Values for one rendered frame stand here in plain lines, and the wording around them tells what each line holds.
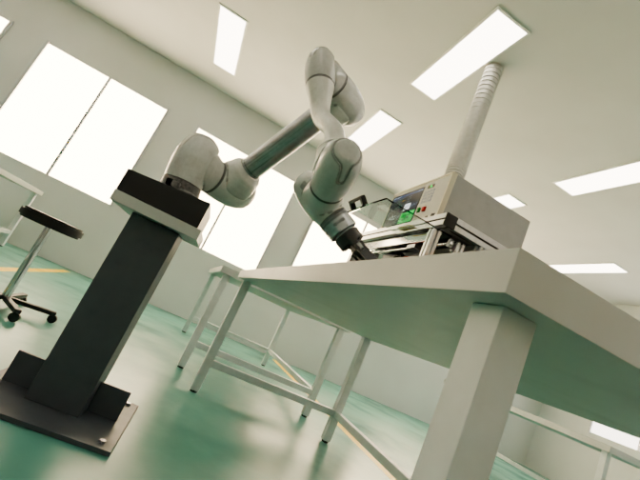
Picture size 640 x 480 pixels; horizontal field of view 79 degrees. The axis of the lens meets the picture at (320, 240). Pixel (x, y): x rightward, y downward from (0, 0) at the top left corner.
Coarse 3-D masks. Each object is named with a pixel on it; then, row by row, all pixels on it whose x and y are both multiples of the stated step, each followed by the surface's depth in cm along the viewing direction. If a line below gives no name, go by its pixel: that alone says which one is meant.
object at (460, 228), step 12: (432, 216) 135; (444, 216) 128; (384, 228) 168; (444, 228) 130; (456, 228) 128; (468, 228) 129; (372, 240) 179; (444, 240) 152; (456, 240) 146; (468, 240) 130; (480, 240) 130; (492, 240) 132; (384, 252) 190; (396, 252) 192
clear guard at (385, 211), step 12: (372, 204) 131; (384, 204) 130; (396, 204) 126; (372, 216) 146; (384, 216) 140; (396, 216) 135; (408, 216) 131; (396, 228) 146; (408, 228) 141; (420, 228) 136
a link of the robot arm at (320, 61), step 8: (320, 48) 138; (312, 56) 136; (320, 56) 134; (328, 56) 136; (312, 64) 133; (320, 64) 133; (328, 64) 134; (336, 64) 138; (312, 72) 132; (320, 72) 131; (328, 72) 132; (336, 72) 137; (344, 72) 141; (336, 80) 137; (344, 80) 140; (336, 88) 139
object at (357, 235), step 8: (344, 232) 108; (352, 232) 108; (360, 232) 109; (336, 240) 109; (344, 240) 107; (352, 240) 107; (360, 240) 112; (344, 248) 108; (352, 248) 108; (360, 256) 107
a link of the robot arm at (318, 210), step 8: (304, 176) 111; (296, 184) 112; (304, 184) 110; (296, 192) 112; (304, 192) 109; (312, 192) 105; (304, 200) 110; (312, 200) 106; (320, 200) 105; (304, 208) 112; (312, 208) 108; (320, 208) 107; (328, 208) 107; (336, 208) 109; (344, 208) 111; (312, 216) 111; (320, 216) 109; (328, 216) 108; (320, 224) 110
